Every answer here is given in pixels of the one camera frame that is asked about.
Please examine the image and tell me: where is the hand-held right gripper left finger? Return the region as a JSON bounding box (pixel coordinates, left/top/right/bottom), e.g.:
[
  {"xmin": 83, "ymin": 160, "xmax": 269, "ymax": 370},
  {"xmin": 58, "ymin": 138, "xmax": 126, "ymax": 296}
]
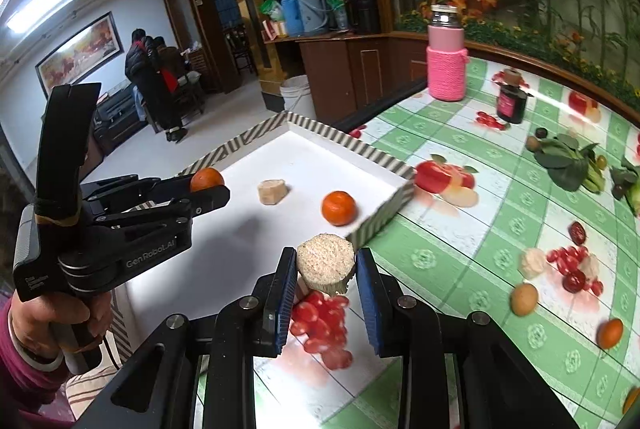
[{"xmin": 75, "ymin": 247, "xmax": 301, "ymax": 429}]

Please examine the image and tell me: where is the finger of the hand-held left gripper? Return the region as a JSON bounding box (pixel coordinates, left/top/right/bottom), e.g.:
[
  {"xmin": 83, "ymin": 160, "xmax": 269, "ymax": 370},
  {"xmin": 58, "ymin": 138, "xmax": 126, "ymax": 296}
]
[
  {"xmin": 87, "ymin": 186, "xmax": 231, "ymax": 243},
  {"xmin": 82, "ymin": 175, "xmax": 194, "ymax": 210}
]

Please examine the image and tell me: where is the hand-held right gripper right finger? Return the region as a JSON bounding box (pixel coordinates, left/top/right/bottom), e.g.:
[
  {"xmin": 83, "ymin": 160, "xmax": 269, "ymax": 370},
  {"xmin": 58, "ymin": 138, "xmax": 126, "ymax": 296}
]
[{"xmin": 355, "ymin": 247, "xmax": 586, "ymax": 429}]

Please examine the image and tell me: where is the beige sugarcane piece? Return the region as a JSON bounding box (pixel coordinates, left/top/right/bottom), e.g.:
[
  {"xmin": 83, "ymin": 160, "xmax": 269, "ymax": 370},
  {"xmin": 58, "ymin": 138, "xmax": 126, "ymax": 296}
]
[
  {"xmin": 257, "ymin": 179, "xmax": 291, "ymax": 204},
  {"xmin": 296, "ymin": 234, "xmax": 357, "ymax": 297}
]

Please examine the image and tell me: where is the white tray with striped rim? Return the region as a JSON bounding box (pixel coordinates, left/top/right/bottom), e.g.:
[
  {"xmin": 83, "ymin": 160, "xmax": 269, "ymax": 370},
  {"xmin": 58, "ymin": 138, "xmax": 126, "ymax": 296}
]
[{"xmin": 111, "ymin": 111, "xmax": 416, "ymax": 362}]

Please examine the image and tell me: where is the person's left forearm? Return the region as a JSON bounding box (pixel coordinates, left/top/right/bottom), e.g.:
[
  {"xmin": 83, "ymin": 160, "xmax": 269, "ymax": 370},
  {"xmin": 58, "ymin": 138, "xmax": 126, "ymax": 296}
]
[{"xmin": 0, "ymin": 296, "xmax": 76, "ymax": 425}]

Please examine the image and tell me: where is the person's left hand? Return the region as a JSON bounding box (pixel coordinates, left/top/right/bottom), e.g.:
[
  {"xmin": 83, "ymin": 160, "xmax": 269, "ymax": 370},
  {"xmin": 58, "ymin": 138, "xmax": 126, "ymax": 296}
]
[{"xmin": 10, "ymin": 288, "xmax": 114, "ymax": 358}]

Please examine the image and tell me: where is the dark sofa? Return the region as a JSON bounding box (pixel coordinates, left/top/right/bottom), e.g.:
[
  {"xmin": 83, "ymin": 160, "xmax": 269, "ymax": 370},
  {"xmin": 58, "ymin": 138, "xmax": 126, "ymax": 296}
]
[{"xmin": 92, "ymin": 81, "xmax": 146, "ymax": 154}]

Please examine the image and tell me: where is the green fruit-print tablecloth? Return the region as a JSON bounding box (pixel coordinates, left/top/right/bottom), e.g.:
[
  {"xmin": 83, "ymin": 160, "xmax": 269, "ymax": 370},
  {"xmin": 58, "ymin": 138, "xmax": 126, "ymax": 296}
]
[{"xmin": 195, "ymin": 56, "xmax": 640, "ymax": 429}]

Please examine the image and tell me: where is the striped cloth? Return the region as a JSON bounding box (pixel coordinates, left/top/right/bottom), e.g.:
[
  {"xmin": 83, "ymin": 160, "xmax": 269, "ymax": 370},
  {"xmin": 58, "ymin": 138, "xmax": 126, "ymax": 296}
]
[{"xmin": 65, "ymin": 361, "xmax": 117, "ymax": 420}]

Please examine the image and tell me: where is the white bucket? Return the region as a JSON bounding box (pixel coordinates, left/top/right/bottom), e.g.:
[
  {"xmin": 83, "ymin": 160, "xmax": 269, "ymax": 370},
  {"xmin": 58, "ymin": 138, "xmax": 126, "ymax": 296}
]
[{"xmin": 279, "ymin": 75, "xmax": 318, "ymax": 120}]

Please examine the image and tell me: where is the wooden chair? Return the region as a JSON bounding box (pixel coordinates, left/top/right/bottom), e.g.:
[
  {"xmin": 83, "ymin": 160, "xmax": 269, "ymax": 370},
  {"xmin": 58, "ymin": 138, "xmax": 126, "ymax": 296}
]
[{"xmin": 227, "ymin": 31, "xmax": 258, "ymax": 77}]

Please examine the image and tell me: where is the brown egg-shaped fruit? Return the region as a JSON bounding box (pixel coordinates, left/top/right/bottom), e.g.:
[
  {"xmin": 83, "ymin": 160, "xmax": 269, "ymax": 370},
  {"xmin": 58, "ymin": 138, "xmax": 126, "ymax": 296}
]
[{"xmin": 510, "ymin": 283, "xmax": 540, "ymax": 316}]

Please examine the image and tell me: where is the pale sugarcane piece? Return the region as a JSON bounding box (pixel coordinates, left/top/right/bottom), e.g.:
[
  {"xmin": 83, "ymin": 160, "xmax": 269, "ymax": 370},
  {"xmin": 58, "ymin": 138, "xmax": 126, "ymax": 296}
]
[{"xmin": 520, "ymin": 248, "xmax": 548, "ymax": 280}]

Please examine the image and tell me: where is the wooden cabinet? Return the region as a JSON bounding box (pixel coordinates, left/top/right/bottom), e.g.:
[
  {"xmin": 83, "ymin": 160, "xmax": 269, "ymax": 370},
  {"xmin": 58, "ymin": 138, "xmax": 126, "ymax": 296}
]
[{"xmin": 262, "ymin": 31, "xmax": 431, "ymax": 124}]

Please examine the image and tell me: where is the blue thermos flask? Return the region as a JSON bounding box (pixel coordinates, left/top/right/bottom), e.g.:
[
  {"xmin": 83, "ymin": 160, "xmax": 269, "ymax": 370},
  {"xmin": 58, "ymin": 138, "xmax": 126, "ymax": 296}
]
[{"xmin": 280, "ymin": 0, "xmax": 304, "ymax": 37}]

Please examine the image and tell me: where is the ceiling light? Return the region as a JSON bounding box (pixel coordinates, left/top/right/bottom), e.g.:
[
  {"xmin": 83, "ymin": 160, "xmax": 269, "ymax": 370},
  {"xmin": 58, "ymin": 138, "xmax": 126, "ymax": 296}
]
[{"xmin": 5, "ymin": 0, "xmax": 78, "ymax": 32}]

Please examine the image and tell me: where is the grey-blue thermos flask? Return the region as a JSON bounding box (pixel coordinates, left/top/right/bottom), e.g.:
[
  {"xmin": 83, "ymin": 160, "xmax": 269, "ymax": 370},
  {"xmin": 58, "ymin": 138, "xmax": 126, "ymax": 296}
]
[{"xmin": 297, "ymin": 0, "xmax": 335, "ymax": 34}]

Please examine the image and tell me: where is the clear plastic bottle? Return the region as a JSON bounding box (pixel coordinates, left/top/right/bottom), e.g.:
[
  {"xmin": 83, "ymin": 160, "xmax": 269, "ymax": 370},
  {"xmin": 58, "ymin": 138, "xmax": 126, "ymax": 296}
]
[{"xmin": 330, "ymin": 0, "xmax": 350, "ymax": 32}]

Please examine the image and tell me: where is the black pot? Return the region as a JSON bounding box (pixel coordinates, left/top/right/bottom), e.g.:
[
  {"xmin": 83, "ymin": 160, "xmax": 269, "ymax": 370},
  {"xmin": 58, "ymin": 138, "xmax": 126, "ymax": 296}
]
[{"xmin": 348, "ymin": 0, "xmax": 382, "ymax": 34}]

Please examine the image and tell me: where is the large bok choy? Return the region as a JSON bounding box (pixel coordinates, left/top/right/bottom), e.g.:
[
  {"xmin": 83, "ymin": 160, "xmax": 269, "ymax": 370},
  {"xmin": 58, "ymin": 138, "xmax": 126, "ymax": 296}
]
[{"xmin": 534, "ymin": 134, "xmax": 608, "ymax": 194}]

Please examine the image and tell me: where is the dark jar with cork lid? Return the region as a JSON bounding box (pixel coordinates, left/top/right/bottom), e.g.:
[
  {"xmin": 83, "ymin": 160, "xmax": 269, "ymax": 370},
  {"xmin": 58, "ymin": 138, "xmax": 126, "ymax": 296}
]
[{"xmin": 496, "ymin": 69, "xmax": 530, "ymax": 124}]

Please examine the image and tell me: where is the pink knitted sleeve bottle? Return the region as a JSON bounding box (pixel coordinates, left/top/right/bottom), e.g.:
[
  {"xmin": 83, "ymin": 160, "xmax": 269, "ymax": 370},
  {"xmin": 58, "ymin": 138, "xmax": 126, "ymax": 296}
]
[{"xmin": 426, "ymin": 4, "xmax": 469, "ymax": 102}]

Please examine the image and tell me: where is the small bok choy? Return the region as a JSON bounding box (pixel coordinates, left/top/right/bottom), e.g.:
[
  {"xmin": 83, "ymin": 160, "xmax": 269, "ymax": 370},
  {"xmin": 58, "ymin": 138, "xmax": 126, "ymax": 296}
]
[{"xmin": 609, "ymin": 156, "xmax": 640, "ymax": 217}]

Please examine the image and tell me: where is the framed wall painting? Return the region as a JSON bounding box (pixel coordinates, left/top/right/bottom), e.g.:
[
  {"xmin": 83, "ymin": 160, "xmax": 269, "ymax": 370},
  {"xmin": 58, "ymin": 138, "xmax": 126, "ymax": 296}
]
[{"xmin": 35, "ymin": 11, "xmax": 125, "ymax": 92}]

